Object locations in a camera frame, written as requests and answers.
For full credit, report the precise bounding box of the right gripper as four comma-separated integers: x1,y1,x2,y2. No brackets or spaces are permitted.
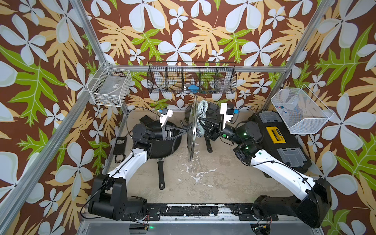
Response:
200,117,245,148

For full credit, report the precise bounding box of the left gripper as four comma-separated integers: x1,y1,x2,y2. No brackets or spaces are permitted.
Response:
146,126,184,145

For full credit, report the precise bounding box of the glass pot lid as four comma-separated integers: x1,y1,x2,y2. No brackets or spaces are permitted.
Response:
187,96,198,162

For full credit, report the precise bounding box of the green microfibre cloth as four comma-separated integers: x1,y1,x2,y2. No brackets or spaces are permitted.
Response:
196,100,208,138

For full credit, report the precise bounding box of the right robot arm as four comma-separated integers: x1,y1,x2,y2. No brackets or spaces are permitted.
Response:
197,114,332,228

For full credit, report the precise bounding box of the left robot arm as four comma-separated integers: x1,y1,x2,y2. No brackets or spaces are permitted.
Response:
88,121,187,221

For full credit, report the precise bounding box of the small pan with lid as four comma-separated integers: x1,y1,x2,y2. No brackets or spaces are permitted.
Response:
185,100,222,158

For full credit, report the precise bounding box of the large black frying pan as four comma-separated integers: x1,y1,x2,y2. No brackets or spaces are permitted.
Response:
133,121,182,190

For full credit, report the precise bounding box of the black power adapter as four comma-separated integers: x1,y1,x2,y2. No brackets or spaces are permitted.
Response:
113,137,127,156

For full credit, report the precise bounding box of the black yellow toolbox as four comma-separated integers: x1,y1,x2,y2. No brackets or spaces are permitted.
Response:
248,111,311,174

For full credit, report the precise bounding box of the white mesh basket right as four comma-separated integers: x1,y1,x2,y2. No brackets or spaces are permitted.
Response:
271,85,334,135

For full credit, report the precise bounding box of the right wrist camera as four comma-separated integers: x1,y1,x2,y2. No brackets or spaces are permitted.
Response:
220,103,235,129

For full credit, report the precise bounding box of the black wire basket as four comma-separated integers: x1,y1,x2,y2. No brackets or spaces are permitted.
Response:
146,61,237,94

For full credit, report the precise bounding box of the white wire basket left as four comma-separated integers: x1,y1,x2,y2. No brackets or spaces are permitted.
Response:
88,63,132,107

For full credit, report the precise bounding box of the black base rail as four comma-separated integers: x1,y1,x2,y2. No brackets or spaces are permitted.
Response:
120,202,280,222

